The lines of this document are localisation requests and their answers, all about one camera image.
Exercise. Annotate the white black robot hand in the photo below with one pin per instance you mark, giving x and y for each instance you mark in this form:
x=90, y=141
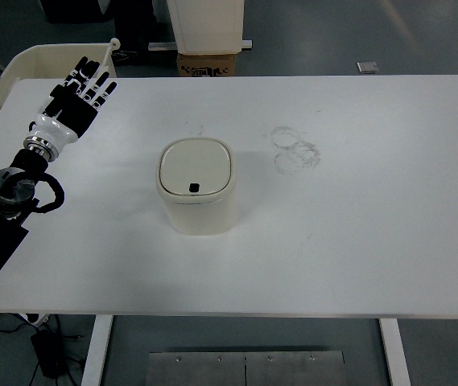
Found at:
x=63, y=122

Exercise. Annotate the cream desktop trash can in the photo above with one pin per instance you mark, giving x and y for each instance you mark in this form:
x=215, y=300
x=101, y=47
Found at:
x=196, y=180

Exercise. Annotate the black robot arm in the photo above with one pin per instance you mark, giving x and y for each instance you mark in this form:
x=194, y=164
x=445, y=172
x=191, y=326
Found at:
x=25, y=185

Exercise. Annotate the large white trash bin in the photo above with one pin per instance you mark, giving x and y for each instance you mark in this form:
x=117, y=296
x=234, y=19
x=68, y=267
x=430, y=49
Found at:
x=207, y=27

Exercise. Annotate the cream plastic bin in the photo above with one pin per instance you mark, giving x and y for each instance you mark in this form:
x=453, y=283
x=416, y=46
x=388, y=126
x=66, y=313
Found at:
x=54, y=61

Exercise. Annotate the brown cardboard box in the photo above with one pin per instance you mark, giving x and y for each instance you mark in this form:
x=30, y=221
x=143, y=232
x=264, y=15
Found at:
x=206, y=65

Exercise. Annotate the black power adapter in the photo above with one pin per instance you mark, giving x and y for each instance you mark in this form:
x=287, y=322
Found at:
x=50, y=354

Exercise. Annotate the small grey floor object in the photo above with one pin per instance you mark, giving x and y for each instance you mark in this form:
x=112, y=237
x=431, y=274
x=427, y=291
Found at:
x=367, y=67

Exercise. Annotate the left white table leg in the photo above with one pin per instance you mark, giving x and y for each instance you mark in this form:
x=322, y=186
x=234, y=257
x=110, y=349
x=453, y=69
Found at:
x=97, y=352

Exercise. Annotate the white table leg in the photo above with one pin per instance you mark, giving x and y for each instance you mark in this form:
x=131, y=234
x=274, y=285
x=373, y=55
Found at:
x=394, y=352
x=97, y=352

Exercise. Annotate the metal floor plate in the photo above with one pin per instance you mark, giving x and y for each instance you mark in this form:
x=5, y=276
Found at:
x=247, y=368

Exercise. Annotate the right white table leg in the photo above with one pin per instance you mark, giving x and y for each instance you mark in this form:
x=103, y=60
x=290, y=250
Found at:
x=394, y=352

